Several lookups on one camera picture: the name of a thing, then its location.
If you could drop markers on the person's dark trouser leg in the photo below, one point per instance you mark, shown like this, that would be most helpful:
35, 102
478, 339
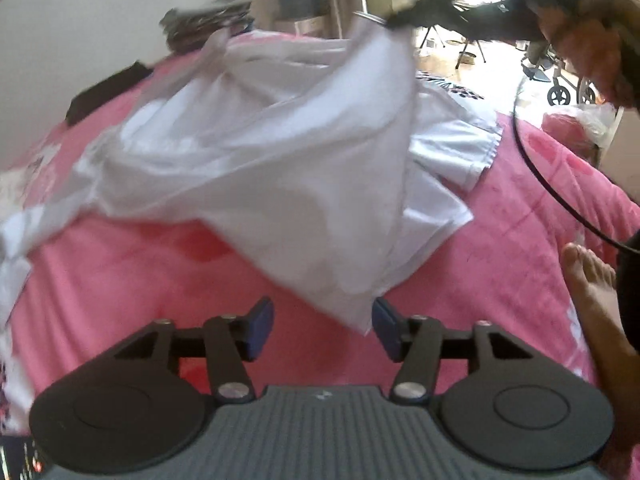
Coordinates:
632, 285

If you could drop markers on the person's right hand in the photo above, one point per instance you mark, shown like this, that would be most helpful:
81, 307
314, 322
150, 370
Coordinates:
585, 45

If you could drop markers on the pink bag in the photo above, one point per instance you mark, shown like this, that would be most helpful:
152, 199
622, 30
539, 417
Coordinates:
562, 130

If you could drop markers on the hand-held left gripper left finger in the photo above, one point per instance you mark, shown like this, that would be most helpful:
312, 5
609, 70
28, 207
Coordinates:
262, 325

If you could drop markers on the white stand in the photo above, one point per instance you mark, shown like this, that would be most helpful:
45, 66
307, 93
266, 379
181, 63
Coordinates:
305, 26

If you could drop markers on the cream cabinet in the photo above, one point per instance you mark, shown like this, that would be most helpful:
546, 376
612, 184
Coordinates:
622, 160

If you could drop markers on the stack of folded clothes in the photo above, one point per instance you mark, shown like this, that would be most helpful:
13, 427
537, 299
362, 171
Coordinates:
200, 22

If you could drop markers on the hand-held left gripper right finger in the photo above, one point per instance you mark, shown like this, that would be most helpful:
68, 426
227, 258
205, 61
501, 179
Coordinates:
385, 325

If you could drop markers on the white shirt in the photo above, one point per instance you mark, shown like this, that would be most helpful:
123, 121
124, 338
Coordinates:
280, 170

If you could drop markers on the person's right forearm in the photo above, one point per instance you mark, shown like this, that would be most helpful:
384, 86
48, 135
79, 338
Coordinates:
631, 35

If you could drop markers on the pink floral blanket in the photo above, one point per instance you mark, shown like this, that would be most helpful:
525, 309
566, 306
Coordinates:
150, 280

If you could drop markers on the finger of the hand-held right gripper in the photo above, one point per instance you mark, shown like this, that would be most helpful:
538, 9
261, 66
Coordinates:
420, 15

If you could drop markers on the black folded cloth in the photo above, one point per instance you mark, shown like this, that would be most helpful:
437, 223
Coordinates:
110, 87

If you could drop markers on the person's bare foot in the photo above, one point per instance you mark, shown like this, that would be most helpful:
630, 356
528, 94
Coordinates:
595, 300

